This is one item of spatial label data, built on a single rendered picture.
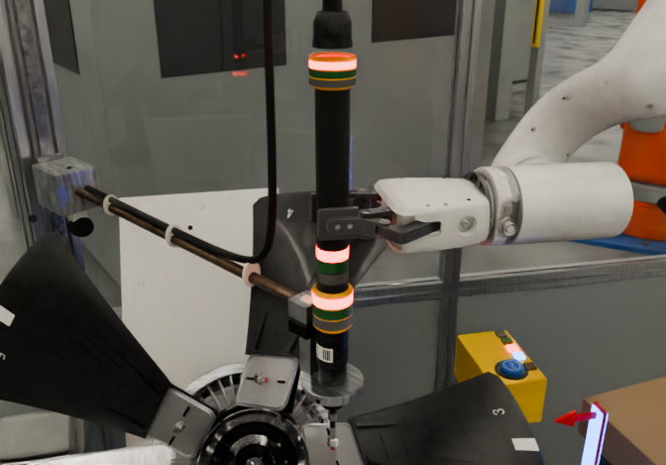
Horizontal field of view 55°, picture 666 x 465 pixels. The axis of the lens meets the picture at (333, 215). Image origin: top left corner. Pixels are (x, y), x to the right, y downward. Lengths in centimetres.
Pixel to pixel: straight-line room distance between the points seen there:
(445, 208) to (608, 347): 132
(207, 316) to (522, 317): 93
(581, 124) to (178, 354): 65
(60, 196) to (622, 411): 101
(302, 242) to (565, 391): 122
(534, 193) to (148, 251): 62
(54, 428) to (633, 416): 91
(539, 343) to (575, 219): 110
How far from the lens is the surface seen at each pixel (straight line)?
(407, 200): 64
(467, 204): 64
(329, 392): 72
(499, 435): 87
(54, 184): 113
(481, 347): 121
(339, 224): 62
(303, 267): 82
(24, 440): 97
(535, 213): 68
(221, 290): 104
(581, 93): 76
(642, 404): 129
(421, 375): 170
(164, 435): 83
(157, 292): 104
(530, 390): 116
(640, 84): 72
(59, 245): 79
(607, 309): 184
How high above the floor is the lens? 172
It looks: 22 degrees down
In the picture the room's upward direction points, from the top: straight up
